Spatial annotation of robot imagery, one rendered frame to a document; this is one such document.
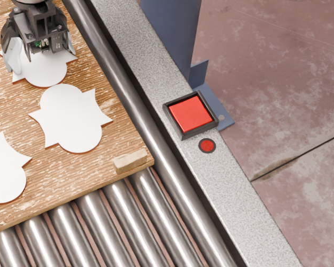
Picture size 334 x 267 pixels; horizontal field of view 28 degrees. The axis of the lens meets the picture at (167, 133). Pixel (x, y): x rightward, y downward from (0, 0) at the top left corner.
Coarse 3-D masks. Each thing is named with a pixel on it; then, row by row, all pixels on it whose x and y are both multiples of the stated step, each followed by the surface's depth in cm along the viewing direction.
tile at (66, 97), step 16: (48, 96) 117; (64, 96) 117; (80, 96) 118; (32, 112) 115; (48, 112) 115; (64, 112) 116; (80, 112) 116; (96, 112) 116; (48, 128) 114; (64, 128) 114; (80, 128) 114; (96, 128) 114; (48, 144) 112; (64, 144) 112; (80, 144) 113; (96, 144) 113
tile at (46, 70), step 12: (24, 60) 121; (36, 60) 121; (48, 60) 121; (60, 60) 121; (72, 60) 122; (24, 72) 119; (36, 72) 120; (48, 72) 120; (60, 72) 120; (36, 84) 118; (48, 84) 118
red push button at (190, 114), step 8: (176, 104) 120; (184, 104) 120; (192, 104) 120; (200, 104) 120; (176, 112) 119; (184, 112) 119; (192, 112) 119; (200, 112) 119; (176, 120) 118; (184, 120) 118; (192, 120) 118; (200, 120) 119; (208, 120) 119; (184, 128) 118; (192, 128) 118
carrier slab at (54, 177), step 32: (0, 32) 125; (0, 64) 121; (96, 64) 122; (0, 96) 117; (32, 96) 118; (96, 96) 119; (0, 128) 114; (32, 128) 115; (128, 128) 116; (32, 160) 111; (64, 160) 112; (96, 160) 112; (32, 192) 108; (64, 192) 109; (0, 224) 105
